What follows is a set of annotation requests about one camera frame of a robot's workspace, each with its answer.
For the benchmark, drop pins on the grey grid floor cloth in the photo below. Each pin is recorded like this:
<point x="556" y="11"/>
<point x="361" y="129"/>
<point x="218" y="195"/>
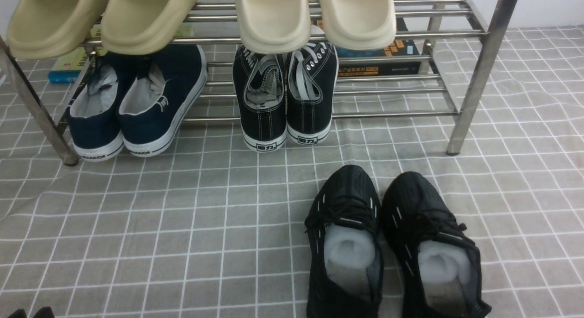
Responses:
<point x="210" y="229"/>

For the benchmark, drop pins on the blue green book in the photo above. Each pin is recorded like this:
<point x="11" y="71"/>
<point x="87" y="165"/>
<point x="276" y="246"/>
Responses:
<point x="67" y="68"/>

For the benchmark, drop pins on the black canvas sneaker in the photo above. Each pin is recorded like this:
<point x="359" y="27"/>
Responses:
<point x="260" y="92"/>
<point x="312" y="73"/>

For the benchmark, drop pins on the black mesh sneaker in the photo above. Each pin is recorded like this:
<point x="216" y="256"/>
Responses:
<point x="440" y="265"/>
<point x="347" y="264"/>

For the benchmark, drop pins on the navy canvas shoe right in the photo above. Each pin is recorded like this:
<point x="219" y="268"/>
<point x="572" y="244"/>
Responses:
<point x="166" y="86"/>

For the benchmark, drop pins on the khaki slipper far left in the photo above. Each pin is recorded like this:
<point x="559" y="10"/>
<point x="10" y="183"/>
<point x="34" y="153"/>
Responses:
<point x="41" y="29"/>

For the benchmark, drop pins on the steel shoe rack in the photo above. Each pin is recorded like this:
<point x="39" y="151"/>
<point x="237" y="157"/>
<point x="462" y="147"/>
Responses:
<point x="490" y="37"/>

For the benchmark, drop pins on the navy canvas shoe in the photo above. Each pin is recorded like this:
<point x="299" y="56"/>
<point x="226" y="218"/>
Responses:
<point x="166" y="86"/>
<point x="91" y="116"/>

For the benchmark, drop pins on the cream slipper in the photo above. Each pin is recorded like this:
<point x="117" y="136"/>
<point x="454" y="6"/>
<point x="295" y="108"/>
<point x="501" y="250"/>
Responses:
<point x="359" y="24"/>
<point x="273" y="26"/>

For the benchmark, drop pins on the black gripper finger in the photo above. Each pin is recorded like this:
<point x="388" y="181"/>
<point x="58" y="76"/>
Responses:
<point x="44" y="312"/>

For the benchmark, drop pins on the black book box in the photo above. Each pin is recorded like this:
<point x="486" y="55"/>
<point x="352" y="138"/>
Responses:
<point x="396" y="59"/>

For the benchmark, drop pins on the khaki slipper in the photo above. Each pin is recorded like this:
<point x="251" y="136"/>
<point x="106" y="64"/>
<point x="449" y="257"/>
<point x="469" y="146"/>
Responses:
<point x="41" y="29"/>
<point x="140" y="27"/>

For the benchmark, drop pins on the black canvas sneaker right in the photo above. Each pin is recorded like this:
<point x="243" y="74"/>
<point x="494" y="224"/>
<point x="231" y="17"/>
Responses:
<point x="312" y="73"/>

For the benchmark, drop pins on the black canvas sneaker left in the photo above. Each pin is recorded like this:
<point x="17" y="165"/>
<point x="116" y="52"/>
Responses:
<point x="260" y="92"/>

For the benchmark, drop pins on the navy canvas shoe left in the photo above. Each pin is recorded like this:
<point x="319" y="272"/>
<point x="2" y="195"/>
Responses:
<point x="91" y="116"/>

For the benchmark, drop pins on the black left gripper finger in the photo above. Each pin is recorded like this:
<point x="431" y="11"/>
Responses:
<point x="19" y="313"/>

